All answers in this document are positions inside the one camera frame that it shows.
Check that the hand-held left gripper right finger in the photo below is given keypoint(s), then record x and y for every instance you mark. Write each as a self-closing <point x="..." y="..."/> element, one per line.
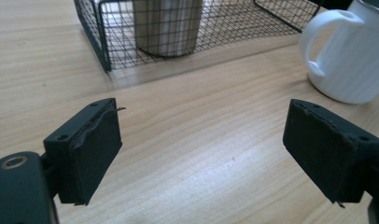
<point x="327" y="149"/>

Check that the white mug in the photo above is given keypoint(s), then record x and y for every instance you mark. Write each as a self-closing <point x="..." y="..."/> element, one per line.
<point x="349" y="56"/>

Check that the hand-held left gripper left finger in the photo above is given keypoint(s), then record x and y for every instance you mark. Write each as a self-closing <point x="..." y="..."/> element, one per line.
<point x="85" y="149"/>

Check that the steel tumbler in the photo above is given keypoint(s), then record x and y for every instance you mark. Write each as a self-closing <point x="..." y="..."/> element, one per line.
<point x="167" y="28"/>

